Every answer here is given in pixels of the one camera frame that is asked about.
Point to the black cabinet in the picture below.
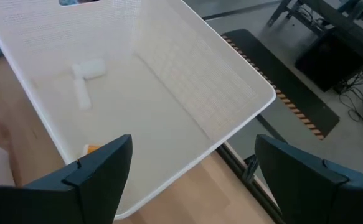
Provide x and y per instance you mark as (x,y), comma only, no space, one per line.
(330,59)

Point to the black hazard-striped floor mat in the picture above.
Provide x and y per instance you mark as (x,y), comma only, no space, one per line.
(287,90)

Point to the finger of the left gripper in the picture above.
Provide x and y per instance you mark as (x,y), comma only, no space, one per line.
(84,193)
(309,193)

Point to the black metal table frame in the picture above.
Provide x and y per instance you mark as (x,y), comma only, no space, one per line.
(246,186)

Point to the orange pill bottle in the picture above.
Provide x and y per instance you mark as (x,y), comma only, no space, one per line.
(91,149)

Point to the white plastic basket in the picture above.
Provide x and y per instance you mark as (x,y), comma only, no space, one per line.
(144,102)

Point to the black desk frame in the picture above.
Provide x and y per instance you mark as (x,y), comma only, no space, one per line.
(330,18)

